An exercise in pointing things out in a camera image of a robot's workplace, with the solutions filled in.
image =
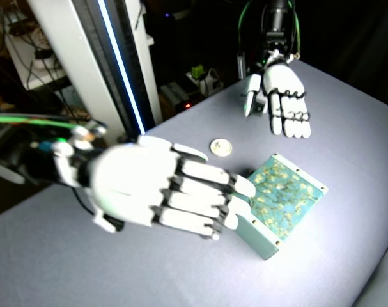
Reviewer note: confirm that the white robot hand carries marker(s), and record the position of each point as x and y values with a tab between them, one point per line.
126	179
281	78

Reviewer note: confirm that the teal floral jewelry box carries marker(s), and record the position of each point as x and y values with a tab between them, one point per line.
283	192

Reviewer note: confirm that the white power strip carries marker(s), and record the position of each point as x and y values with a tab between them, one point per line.
209	83

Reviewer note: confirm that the green plug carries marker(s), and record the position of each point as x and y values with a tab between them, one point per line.
197	71

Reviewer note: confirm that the small round cream disc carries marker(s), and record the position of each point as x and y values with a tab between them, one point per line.
221	147

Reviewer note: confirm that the black device with red light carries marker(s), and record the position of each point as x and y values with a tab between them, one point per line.
177	96

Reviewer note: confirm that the grey table cloth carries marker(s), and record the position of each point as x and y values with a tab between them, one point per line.
149	281

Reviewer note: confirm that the white column with blue light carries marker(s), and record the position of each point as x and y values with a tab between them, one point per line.
78	64

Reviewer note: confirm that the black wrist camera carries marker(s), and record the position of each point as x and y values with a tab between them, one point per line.
259	107

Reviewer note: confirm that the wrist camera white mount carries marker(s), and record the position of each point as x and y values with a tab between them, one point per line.
102	224

